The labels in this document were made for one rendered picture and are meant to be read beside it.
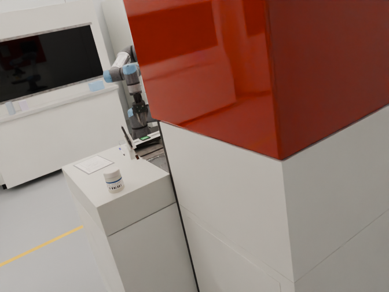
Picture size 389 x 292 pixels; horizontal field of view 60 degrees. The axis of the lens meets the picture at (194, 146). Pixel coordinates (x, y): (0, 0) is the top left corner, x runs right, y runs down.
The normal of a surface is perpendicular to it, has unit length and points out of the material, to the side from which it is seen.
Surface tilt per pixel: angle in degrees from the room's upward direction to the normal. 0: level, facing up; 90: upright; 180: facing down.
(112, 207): 90
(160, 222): 90
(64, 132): 90
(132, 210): 90
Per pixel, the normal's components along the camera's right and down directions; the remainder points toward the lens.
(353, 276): 0.55, 0.21
